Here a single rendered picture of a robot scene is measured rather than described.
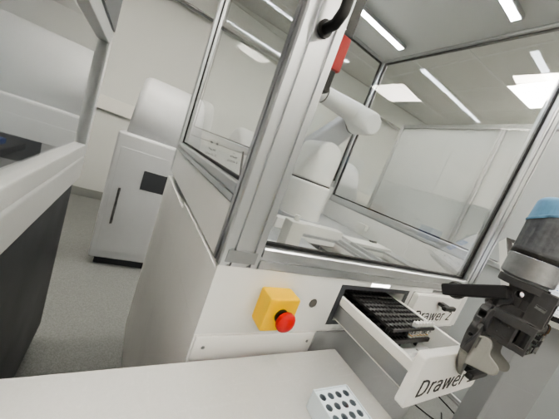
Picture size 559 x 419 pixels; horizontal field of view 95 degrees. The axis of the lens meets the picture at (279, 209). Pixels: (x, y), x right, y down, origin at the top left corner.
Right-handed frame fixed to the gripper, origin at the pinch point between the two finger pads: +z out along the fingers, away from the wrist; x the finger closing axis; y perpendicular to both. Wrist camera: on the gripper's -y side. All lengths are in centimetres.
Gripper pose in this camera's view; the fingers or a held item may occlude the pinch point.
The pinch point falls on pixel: (462, 363)
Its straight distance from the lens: 70.1
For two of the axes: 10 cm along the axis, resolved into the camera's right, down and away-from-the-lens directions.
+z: -3.4, 9.3, 1.5
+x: 8.3, 2.2, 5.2
